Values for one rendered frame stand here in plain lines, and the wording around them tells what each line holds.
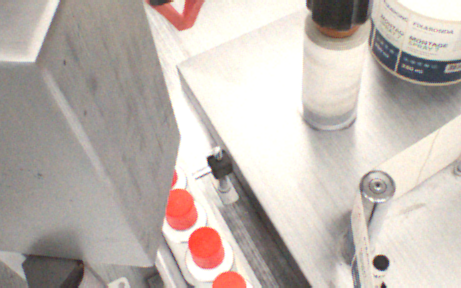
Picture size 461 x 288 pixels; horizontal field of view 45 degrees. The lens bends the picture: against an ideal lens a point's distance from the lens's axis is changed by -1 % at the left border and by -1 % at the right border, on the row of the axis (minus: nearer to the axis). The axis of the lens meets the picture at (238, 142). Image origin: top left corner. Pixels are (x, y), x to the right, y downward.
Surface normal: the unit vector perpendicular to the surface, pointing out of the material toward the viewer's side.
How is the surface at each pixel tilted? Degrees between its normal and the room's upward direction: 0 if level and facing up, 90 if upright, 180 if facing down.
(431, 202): 0
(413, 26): 90
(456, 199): 0
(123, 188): 90
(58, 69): 90
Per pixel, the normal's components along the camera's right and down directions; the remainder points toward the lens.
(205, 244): -0.08, -0.56
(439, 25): -0.28, 0.83
